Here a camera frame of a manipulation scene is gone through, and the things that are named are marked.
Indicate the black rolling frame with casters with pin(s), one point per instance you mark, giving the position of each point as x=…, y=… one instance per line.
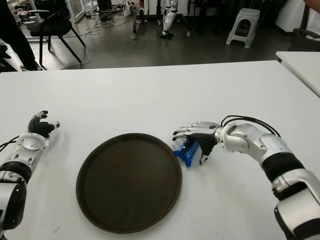
x=134, y=23

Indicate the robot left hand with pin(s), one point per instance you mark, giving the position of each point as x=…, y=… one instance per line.
x=40, y=128

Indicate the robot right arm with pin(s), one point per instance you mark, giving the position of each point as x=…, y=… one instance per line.
x=275, y=155

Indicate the black office chair with armrest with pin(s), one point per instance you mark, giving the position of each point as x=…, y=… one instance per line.
x=51, y=26

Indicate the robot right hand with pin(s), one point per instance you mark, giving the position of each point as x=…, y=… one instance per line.
x=206, y=136

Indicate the person in black clothes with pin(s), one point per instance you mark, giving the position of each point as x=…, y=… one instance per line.
x=15, y=27

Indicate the white bag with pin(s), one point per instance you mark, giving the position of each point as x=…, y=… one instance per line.
x=127, y=8

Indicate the round dark brown tray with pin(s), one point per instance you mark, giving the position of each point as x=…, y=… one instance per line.
x=128, y=182

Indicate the blue Oreo cookie pack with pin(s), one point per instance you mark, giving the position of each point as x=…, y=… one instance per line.
x=187, y=153

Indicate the neighbouring white table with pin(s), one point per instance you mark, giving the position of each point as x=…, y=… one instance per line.
x=302, y=62

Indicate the white cabinet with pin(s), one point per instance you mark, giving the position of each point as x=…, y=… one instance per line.
x=290, y=15

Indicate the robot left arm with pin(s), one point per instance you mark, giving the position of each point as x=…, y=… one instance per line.
x=17, y=165

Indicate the black chair with curved armrest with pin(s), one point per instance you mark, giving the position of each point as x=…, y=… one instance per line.
x=306, y=40

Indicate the white humanoid robot leg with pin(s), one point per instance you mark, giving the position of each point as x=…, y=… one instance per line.
x=168, y=18

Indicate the grey plastic stool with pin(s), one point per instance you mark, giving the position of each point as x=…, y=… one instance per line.
x=246, y=15

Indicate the white framed panel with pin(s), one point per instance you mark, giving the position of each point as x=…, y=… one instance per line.
x=77, y=8

